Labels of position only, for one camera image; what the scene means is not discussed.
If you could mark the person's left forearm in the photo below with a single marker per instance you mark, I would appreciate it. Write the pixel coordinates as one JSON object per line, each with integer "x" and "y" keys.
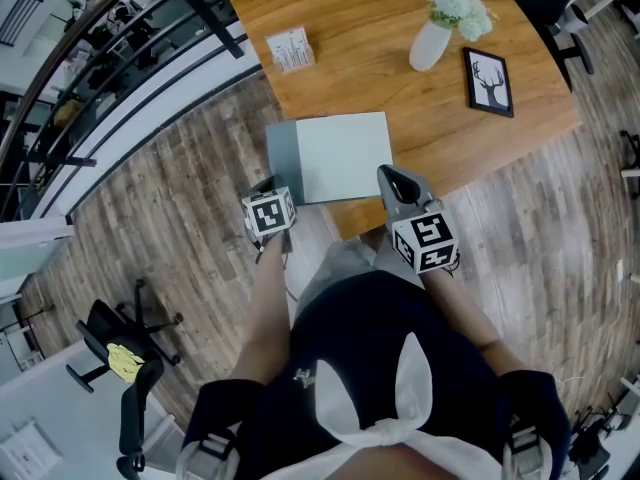
{"x": 264, "y": 318}

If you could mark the grey white notebook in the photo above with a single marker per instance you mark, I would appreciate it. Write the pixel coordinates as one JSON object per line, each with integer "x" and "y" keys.
{"x": 340, "y": 155}

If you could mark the person's grey trousers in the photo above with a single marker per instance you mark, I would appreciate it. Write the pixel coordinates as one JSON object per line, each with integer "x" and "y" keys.
{"x": 345, "y": 268}

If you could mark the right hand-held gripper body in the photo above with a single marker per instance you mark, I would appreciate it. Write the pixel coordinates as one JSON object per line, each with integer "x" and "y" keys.
{"x": 425, "y": 235}

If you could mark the white flower bunch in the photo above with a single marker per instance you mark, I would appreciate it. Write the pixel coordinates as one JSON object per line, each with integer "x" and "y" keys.
{"x": 457, "y": 3}

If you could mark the white paper sheet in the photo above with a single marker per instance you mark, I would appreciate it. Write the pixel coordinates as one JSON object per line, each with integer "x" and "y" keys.
{"x": 25, "y": 450}

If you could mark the person's right forearm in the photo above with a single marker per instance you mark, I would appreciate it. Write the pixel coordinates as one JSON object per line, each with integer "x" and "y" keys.
{"x": 462, "y": 318}

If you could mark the black metal railing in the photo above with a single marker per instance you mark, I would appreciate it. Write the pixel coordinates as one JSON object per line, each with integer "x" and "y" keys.
{"x": 115, "y": 43}

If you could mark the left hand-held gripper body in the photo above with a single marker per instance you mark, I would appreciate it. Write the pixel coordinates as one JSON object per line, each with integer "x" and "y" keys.
{"x": 270, "y": 212}

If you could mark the white frosted vase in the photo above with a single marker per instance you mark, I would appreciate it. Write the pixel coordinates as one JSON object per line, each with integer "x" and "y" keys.
{"x": 429, "y": 47}

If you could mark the black framed deer picture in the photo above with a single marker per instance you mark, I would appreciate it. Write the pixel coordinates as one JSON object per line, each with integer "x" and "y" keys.
{"x": 489, "y": 82}

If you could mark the white knotted bow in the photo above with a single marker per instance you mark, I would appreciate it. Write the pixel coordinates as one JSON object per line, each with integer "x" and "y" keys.
{"x": 345, "y": 408}

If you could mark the person's dark navy top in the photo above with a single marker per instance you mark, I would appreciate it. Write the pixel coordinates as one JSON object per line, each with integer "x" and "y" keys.
{"x": 365, "y": 328}

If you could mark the yellow cloth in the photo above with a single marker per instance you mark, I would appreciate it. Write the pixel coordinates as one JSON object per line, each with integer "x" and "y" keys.
{"x": 122, "y": 360}

